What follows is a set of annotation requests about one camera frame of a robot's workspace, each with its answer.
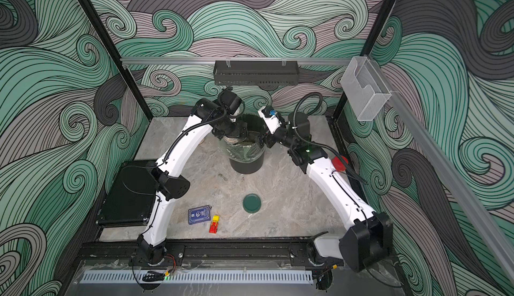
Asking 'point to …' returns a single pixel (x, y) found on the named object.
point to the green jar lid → (251, 203)
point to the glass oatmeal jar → (241, 142)
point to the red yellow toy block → (213, 226)
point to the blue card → (199, 214)
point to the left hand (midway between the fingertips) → (238, 131)
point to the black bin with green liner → (247, 157)
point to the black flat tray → (131, 195)
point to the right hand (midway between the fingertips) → (256, 123)
